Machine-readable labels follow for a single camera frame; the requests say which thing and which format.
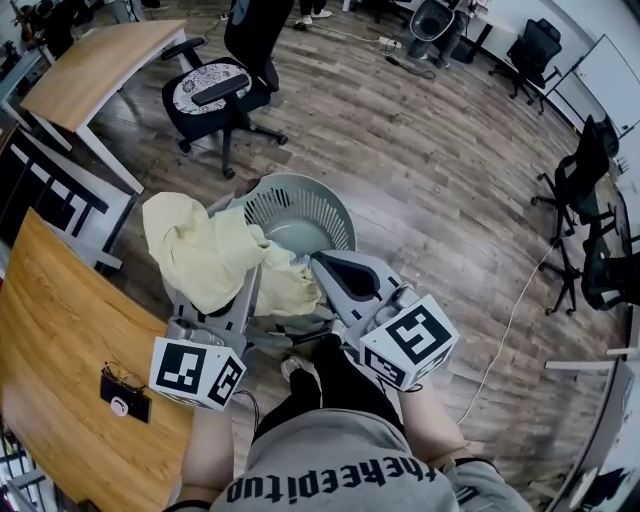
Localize person's left shoe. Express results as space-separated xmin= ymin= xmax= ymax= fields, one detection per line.
xmin=280 ymin=355 xmax=314 ymax=384

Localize black phone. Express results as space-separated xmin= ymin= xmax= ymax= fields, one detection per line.
xmin=99 ymin=374 xmax=153 ymax=425

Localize pale yellow clothes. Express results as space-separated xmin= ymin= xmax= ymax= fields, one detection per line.
xmin=142 ymin=192 xmax=324 ymax=319

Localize person's black trousers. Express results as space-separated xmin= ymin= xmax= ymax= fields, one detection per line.
xmin=252 ymin=333 xmax=406 ymax=444

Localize orange wooden table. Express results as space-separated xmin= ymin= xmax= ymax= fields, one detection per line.
xmin=0 ymin=207 xmax=196 ymax=512

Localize black power strip with cable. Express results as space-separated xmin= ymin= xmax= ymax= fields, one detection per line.
xmin=384 ymin=53 xmax=437 ymax=81

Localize thin-framed eyeglasses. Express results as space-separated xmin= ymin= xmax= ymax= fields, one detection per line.
xmin=102 ymin=360 xmax=149 ymax=394

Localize white black oval pod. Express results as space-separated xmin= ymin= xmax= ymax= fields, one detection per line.
xmin=408 ymin=0 xmax=455 ymax=42

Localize light wooden white-legged table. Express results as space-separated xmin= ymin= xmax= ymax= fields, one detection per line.
xmin=19 ymin=19 xmax=188 ymax=195

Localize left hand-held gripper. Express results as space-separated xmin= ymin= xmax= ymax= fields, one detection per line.
xmin=148 ymin=264 xmax=264 ymax=412

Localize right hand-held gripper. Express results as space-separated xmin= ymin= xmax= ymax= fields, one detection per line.
xmin=310 ymin=248 xmax=460 ymax=391

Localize black stair railing wooden handrail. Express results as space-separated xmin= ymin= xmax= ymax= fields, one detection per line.
xmin=0 ymin=124 xmax=139 ymax=271

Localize person's right forearm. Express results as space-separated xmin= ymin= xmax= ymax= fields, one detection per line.
xmin=397 ymin=377 xmax=469 ymax=464

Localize white floor cable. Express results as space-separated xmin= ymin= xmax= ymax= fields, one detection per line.
xmin=457 ymin=239 xmax=559 ymax=425

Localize person's left forearm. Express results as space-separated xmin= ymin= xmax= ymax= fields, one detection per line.
xmin=177 ymin=407 xmax=236 ymax=504

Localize black mesh office chair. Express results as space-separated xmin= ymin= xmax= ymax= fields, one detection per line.
xmin=530 ymin=114 xmax=621 ymax=316
xmin=579 ymin=219 xmax=640 ymax=314
xmin=488 ymin=18 xmax=564 ymax=116

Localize white desk black leg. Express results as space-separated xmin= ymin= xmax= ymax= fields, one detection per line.
xmin=462 ymin=7 xmax=516 ymax=65

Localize grey slatted laundry basket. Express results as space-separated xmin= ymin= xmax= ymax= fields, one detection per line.
xmin=227 ymin=172 xmax=357 ymax=281

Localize black office chair patterned cushion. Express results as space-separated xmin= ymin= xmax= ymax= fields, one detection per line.
xmin=160 ymin=0 xmax=296 ymax=181

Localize whiteboard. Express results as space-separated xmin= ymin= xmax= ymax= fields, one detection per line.
xmin=547 ymin=33 xmax=640 ymax=141

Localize grey shell chair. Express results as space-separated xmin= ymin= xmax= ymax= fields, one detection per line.
xmin=162 ymin=194 xmax=346 ymax=354

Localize white desk dark edge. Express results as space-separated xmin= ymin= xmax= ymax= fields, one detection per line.
xmin=544 ymin=344 xmax=640 ymax=512

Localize person's grey printed shirt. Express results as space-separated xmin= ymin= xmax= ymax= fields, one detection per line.
xmin=209 ymin=407 xmax=534 ymax=512

